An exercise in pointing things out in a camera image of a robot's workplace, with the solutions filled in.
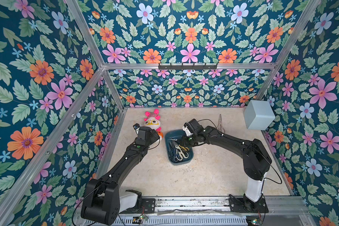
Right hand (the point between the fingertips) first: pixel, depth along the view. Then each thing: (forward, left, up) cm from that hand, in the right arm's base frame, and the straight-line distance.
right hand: (181, 142), depth 87 cm
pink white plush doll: (+18, +22, -1) cm, 29 cm away
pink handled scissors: (+22, -30, -10) cm, 38 cm away
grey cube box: (+23, -54, +2) cm, 59 cm away
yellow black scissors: (0, -2, -8) cm, 8 cm away
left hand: (+4, +18, +4) cm, 19 cm away
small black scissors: (-3, +6, -8) cm, 10 cm away
